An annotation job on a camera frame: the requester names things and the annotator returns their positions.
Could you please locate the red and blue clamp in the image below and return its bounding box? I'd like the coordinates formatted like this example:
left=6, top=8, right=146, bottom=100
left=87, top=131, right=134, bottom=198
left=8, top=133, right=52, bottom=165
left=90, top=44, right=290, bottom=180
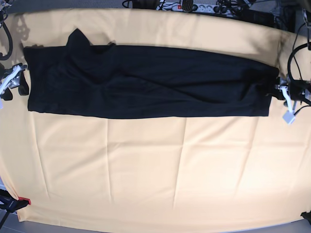
left=0, top=189, right=31, bottom=213

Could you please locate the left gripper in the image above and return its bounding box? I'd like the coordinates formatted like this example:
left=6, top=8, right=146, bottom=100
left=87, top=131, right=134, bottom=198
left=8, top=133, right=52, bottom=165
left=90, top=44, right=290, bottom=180
left=275, top=78, right=311, bottom=113

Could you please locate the black cable left side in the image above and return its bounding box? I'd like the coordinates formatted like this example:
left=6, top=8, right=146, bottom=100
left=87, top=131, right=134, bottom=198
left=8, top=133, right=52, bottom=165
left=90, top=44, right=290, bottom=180
left=0, top=4, right=14, bottom=61

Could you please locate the black cables right side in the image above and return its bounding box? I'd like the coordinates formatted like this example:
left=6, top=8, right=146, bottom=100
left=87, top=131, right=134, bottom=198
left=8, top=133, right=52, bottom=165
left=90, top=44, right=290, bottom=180
left=286, top=7, right=311, bottom=83

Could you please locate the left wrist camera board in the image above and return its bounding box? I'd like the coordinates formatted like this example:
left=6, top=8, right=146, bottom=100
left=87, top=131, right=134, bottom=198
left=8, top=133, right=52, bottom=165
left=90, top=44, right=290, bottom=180
left=282, top=111, right=296, bottom=125

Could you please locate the dark navy T-shirt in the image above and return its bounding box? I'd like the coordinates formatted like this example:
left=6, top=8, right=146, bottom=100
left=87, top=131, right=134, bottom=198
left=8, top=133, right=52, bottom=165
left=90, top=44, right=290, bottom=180
left=23, top=30, right=279, bottom=119

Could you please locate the black box in background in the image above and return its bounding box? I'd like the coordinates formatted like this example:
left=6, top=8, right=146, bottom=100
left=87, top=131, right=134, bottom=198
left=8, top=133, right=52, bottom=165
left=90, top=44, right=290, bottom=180
left=240, top=9, right=275, bottom=27

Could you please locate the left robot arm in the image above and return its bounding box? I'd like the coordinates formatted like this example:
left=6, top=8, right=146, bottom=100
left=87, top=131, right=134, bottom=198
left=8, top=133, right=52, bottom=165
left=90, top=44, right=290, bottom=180
left=275, top=77, right=311, bottom=115

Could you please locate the white power strip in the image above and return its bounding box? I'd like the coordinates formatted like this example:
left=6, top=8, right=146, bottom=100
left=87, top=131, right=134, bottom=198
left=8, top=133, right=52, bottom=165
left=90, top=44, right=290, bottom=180
left=156, top=0, right=231, bottom=15

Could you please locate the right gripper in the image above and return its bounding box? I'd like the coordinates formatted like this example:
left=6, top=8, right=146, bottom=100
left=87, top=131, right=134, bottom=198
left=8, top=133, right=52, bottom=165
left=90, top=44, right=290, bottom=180
left=0, top=63, right=29, bottom=96

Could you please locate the black clamp at corner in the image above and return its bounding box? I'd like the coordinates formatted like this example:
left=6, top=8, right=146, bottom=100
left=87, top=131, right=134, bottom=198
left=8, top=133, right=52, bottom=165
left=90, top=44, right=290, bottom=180
left=300, top=211, right=311, bottom=222

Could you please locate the yellow table cloth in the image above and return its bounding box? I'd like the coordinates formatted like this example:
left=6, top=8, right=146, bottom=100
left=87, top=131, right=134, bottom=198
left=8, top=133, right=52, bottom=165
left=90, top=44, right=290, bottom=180
left=0, top=9, right=311, bottom=233

